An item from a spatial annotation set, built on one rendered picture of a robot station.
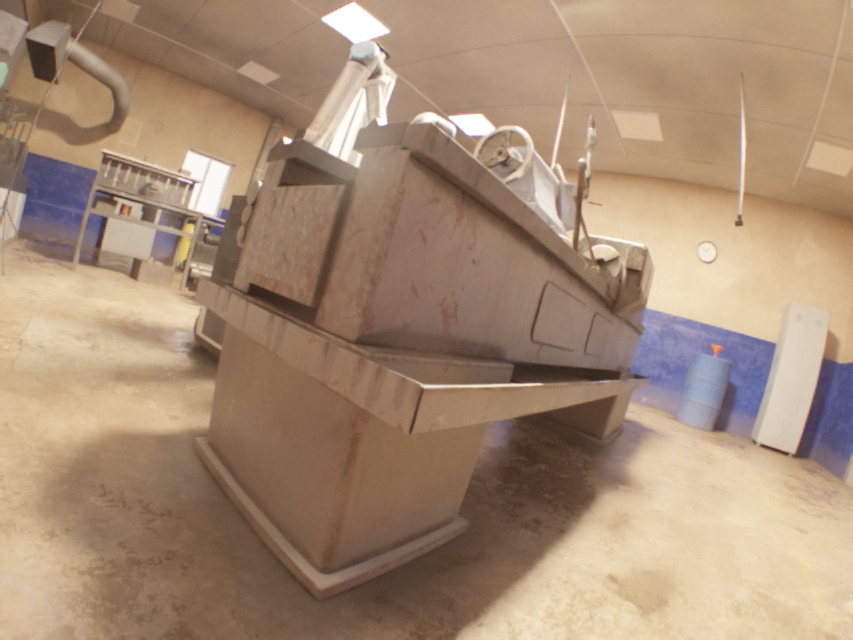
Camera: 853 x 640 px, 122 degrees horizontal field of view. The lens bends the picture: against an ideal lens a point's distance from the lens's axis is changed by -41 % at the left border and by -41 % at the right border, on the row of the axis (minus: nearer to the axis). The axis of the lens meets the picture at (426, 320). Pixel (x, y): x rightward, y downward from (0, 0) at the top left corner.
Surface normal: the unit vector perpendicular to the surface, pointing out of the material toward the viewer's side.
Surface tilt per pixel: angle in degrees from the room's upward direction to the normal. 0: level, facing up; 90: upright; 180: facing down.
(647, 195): 90
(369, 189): 90
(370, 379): 90
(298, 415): 90
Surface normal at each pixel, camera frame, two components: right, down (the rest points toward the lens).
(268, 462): -0.60, -0.13
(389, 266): 0.75, 0.24
